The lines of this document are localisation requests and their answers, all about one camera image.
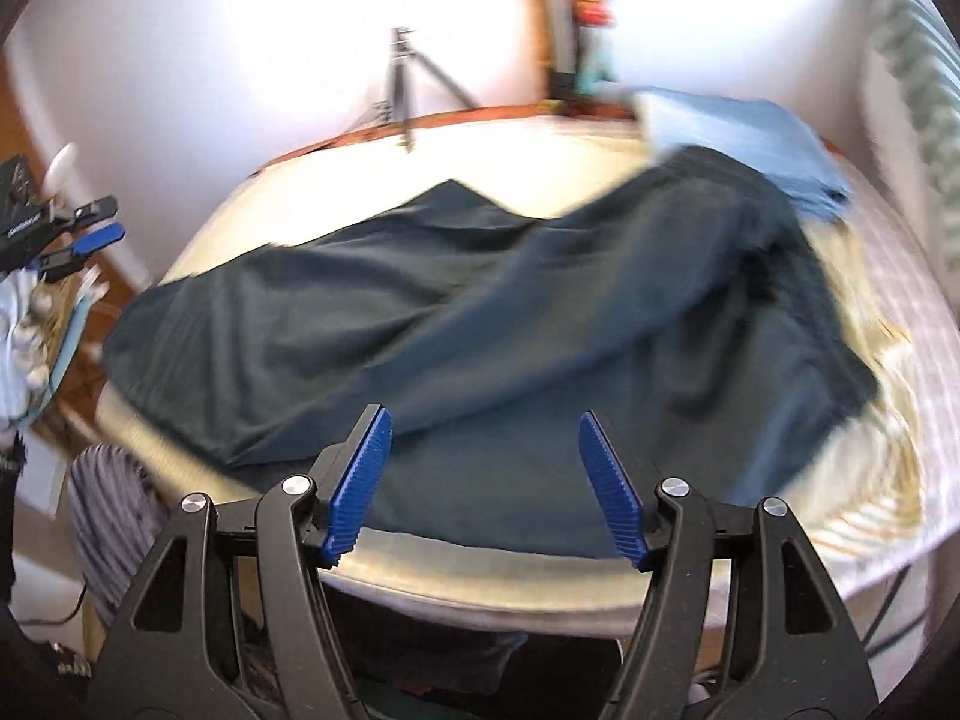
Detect dark pants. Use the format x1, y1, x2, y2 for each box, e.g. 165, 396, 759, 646
101, 146, 880, 560

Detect dark cloth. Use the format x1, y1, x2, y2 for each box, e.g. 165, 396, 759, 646
240, 592, 623, 720

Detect bed with striped sheet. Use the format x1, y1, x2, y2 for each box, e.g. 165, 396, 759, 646
94, 101, 960, 638

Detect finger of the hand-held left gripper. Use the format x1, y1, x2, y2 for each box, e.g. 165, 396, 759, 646
37, 249, 95, 280
70, 196, 125, 257

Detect black tripod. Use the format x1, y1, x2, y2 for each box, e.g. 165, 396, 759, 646
352, 26, 481, 155

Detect grey striped cloth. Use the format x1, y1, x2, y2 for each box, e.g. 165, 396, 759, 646
67, 444, 177, 627

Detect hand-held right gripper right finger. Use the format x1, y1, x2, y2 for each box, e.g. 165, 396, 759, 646
577, 409, 880, 720

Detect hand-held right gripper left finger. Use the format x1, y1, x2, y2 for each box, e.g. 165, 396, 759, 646
90, 403, 393, 720

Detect black floor cable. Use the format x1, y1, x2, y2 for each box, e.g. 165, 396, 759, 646
15, 585, 95, 627

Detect green patterned pillow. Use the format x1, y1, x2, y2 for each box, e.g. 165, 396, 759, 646
851, 0, 960, 275

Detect person's left hand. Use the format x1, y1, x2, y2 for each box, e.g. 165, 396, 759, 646
0, 266, 50, 428

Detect light blue folded cloth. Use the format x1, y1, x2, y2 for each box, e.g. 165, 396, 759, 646
634, 88, 852, 222

